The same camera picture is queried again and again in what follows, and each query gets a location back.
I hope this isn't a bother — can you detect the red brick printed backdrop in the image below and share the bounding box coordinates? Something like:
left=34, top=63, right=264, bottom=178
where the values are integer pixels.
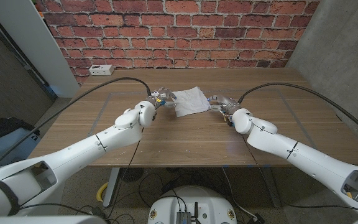
left=35, top=0, right=321, bottom=86

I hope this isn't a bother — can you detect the white power strip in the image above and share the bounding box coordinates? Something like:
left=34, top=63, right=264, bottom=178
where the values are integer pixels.
left=88, top=64, right=115, bottom=77

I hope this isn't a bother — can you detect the white robot torso base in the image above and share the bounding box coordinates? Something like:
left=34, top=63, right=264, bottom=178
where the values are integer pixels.
left=147, top=185, right=238, bottom=224

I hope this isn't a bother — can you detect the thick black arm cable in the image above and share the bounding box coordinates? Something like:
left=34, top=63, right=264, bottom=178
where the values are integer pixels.
left=0, top=77, right=152, bottom=177
left=237, top=82, right=358, bottom=143

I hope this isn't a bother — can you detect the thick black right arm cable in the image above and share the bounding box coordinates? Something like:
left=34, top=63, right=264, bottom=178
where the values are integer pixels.
left=237, top=82, right=358, bottom=143

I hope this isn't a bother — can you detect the black round fan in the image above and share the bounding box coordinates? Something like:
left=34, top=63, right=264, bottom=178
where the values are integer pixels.
left=119, top=167, right=145, bottom=184

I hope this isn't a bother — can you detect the white table leg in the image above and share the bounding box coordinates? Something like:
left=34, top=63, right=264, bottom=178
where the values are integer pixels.
left=103, top=167, right=121, bottom=208

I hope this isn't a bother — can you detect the grey table leg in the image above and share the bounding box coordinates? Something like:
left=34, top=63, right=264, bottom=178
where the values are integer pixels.
left=261, top=166, right=282, bottom=208

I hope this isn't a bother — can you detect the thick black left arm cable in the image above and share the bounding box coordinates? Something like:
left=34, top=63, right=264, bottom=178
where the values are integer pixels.
left=0, top=77, right=152, bottom=177

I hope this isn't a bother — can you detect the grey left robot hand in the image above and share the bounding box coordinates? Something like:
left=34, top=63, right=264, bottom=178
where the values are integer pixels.
left=147, top=86, right=178, bottom=110

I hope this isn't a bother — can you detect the white floor cable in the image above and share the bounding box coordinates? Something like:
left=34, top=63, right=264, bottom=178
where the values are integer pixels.
left=221, top=167, right=259, bottom=220

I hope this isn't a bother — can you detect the thin black left wrist cable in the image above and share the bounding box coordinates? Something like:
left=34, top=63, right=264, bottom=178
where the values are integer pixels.
left=104, top=127, right=145, bottom=218

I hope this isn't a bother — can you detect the black bag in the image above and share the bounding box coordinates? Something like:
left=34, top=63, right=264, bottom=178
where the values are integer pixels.
left=0, top=116, right=40, bottom=147

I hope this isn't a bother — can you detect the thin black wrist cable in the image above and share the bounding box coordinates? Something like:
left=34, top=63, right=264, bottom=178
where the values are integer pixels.
left=241, top=133, right=279, bottom=203
left=104, top=127, right=145, bottom=218

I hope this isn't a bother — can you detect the small grey electronics box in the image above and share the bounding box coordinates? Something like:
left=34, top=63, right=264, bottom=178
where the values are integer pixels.
left=176, top=211, right=192, bottom=224

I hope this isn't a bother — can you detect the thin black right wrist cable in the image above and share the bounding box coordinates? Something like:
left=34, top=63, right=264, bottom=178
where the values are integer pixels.
left=241, top=133, right=279, bottom=203

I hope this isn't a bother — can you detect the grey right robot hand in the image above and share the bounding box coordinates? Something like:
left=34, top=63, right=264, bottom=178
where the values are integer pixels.
left=208, top=94, right=244, bottom=116

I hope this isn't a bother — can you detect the white cloth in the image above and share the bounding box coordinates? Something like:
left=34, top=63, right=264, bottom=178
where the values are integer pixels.
left=171, top=86, right=211, bottom=118

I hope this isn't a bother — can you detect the white wall panel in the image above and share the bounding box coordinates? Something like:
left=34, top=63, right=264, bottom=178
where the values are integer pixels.
left=0, top=0, right=80, bottom=99

